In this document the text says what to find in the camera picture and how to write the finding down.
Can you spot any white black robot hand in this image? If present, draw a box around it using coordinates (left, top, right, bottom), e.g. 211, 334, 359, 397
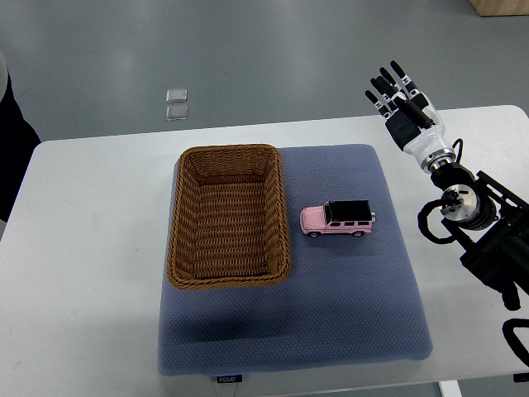
365, 60, 456, 171

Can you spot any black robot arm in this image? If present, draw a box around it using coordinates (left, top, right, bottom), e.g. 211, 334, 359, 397
365, 61, 528, 311

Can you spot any pink toy car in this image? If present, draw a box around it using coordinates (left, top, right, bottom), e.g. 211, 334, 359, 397
299, 200, 376, 238

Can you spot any brown wicker basket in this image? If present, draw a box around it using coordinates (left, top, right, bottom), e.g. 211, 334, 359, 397
166, 144, 292, 289

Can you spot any wooden box corner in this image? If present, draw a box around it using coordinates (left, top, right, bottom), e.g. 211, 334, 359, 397
469, 0, 529, 17

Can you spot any blue grey cushion mat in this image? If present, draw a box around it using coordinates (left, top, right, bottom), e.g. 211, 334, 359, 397
158, 144, 432, 376

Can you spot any upper floor socket plate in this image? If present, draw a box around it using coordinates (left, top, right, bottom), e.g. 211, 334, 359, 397
165, 88, 188, 103

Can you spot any dark object at left edge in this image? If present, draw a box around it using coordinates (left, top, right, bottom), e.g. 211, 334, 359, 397
1, 54, 41, 222

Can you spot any black cable loop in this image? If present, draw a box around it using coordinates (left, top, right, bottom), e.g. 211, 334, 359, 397
416, 198, 460, 245

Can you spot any black cable at lower right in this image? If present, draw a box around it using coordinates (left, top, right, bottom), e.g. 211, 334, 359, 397
501, 317, 529, 370

